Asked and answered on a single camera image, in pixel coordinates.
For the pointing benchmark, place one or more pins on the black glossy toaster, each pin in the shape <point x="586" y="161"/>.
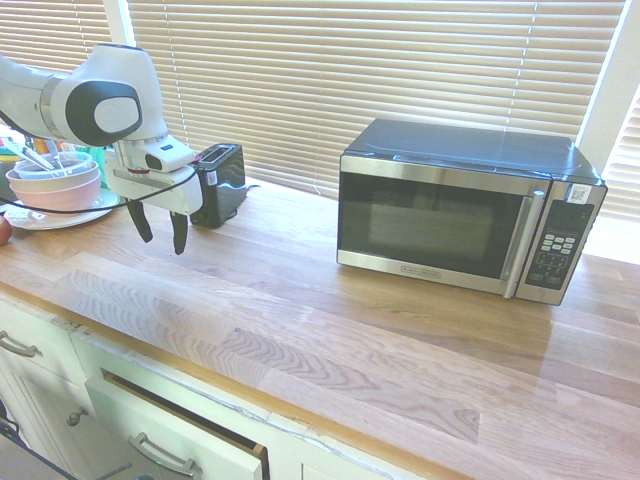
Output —
<point x="225" y="187"/>

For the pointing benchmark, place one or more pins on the pink bowl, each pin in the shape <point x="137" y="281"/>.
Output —
<point x="55" y="197"/>

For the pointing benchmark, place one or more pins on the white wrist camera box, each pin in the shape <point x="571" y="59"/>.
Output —
<point x="167" y="156"/>

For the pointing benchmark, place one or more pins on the metal utensil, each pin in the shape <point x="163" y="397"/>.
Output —
<point x="34" y="159"/>

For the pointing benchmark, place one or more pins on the white plate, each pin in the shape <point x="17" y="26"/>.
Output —
<point x="30" y="220"/>

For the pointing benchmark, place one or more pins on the colourful package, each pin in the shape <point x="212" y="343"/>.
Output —
<point x="50" y="146"/>

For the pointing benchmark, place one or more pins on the clear plastic container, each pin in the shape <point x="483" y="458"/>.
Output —
<point x="75" y="160"/>

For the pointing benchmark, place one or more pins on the open white drawer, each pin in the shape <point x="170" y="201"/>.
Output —
<point x="165" y="425"/>

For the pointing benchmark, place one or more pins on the wide beige window blind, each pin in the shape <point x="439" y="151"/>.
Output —
<point x="325" y="75"/>

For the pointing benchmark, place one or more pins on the red apple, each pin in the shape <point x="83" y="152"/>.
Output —
<point x="4" y="231"/>

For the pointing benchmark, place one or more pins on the narrow beige window blind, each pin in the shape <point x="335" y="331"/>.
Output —
<point x="626" y="165"/>

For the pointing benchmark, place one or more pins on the round metal cabinet knob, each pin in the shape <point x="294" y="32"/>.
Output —
<point x="76" y="416"/>

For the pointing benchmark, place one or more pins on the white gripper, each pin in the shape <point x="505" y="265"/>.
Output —
<point x="165" y="192"/>

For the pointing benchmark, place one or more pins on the black stainless microwave oven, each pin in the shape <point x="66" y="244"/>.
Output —
<point x="440" y="220"/>

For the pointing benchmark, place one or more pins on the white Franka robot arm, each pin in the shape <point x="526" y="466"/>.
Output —
<point x="75" y="80"/>

